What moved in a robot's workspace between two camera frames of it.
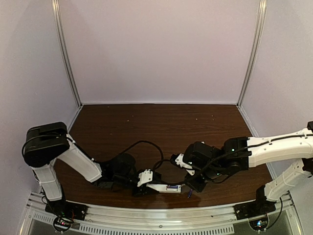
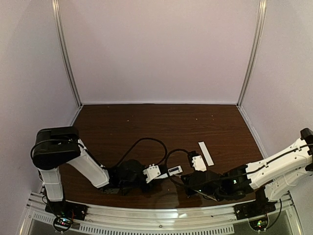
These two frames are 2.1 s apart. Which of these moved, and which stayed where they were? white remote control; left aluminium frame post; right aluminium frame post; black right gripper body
Moved: black right gripper body; white remote control
Stayed: right aluminium frame post; left aluminium frame post
